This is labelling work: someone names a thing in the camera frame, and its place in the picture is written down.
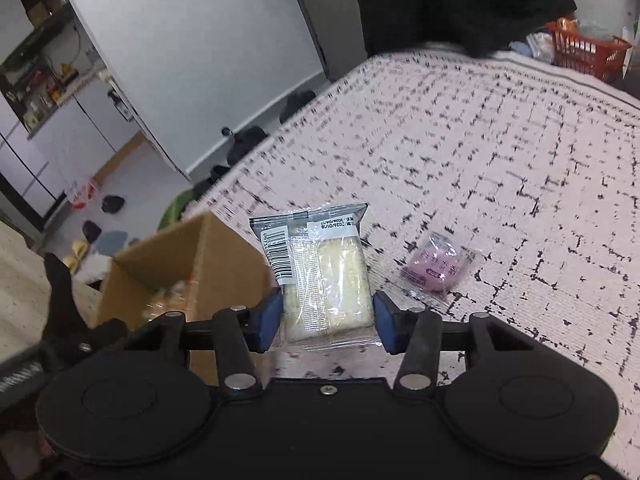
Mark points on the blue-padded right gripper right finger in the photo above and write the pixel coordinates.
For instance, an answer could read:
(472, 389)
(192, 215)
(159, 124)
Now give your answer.
(415, 335)

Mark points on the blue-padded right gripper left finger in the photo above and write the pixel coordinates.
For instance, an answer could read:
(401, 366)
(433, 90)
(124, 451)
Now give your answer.
(239, 332)

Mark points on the purple round snack packet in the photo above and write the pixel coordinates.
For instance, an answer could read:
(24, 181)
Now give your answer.
(436, 266)

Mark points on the white black snack packet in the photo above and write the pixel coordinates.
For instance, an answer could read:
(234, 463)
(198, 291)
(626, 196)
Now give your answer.
(317, 259)

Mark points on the orange cracker packet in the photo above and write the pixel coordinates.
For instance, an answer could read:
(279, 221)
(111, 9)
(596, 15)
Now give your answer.
(176, 298)

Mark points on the open cardboard box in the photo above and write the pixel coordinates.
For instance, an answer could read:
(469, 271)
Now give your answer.
(223, 269)

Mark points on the black sock foot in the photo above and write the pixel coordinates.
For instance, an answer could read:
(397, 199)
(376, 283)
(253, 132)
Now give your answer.
(64, 319)

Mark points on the dotted cream tablecloth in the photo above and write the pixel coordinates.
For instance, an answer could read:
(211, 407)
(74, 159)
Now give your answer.
(24, 294)

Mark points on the green cartoon floor mat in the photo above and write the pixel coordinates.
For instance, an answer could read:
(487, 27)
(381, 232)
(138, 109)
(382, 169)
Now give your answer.
(173, 213)

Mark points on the red white plastic bag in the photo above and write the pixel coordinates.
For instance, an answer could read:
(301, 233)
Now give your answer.
(81, 192)

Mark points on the white black-patterned bed blanket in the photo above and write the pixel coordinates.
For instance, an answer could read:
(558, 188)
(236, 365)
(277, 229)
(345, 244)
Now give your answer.
(535, 168)

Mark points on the black slippers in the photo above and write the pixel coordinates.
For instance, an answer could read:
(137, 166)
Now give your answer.
(294, 103)

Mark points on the white kitchen cabinet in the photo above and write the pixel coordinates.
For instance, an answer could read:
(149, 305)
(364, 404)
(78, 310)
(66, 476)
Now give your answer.
(72, 145)

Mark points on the black clothes pile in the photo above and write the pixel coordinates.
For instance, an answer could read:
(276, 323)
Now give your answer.
(480, 27)

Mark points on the red plastic basket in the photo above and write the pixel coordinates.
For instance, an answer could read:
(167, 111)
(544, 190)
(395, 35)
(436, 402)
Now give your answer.
(603, 59)

